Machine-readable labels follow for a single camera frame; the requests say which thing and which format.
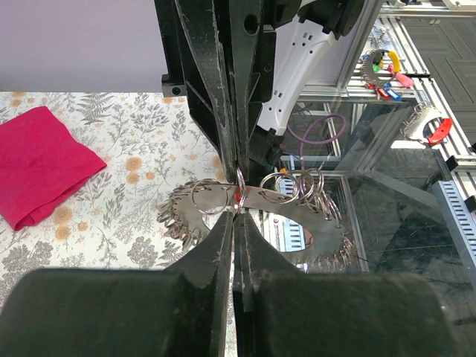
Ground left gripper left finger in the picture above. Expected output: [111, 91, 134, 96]
[1, 212, 234, 356]

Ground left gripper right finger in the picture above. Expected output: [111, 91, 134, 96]
[233, 213, 460, 356]

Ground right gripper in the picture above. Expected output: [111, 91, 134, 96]
[154, 0, 276, 183]

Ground metal ring key organizer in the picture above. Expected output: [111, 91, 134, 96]
[157, 168, 356, 273]

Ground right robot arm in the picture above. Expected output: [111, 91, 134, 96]
[155, 1, 364, 183]

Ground spare key organizer with tags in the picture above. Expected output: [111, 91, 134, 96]
[361, 49, 414, 101]

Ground magenta folded cloth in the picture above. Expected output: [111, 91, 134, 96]
[1, 106, 107, 231]

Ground white organizer with red tag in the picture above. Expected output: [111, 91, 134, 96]
[400, 101, 453, 147]

